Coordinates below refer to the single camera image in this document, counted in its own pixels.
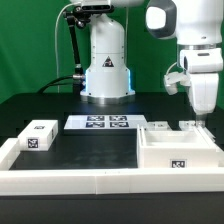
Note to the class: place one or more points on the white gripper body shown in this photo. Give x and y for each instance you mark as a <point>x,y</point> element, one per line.
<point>202,69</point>

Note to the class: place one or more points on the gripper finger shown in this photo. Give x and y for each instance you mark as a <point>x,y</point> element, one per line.
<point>201,120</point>

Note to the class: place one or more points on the white small panel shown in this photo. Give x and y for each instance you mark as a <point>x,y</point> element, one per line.
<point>158,126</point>
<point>187,125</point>

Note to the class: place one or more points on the white cabinet box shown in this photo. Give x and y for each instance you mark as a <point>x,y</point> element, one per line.
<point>177,149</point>

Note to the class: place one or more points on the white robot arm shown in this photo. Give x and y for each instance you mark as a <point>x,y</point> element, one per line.
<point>195,24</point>

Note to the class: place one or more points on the white flat tagged panel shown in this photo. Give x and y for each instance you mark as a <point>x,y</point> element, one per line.
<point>100,123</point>

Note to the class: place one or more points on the white small tagged box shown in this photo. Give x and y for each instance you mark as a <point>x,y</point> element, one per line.
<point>38,135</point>

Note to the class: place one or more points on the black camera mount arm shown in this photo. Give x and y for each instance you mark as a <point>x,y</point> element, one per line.
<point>78,77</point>

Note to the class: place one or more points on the white U-shaped frame fence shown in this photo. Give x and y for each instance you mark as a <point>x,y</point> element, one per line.
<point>105,181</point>

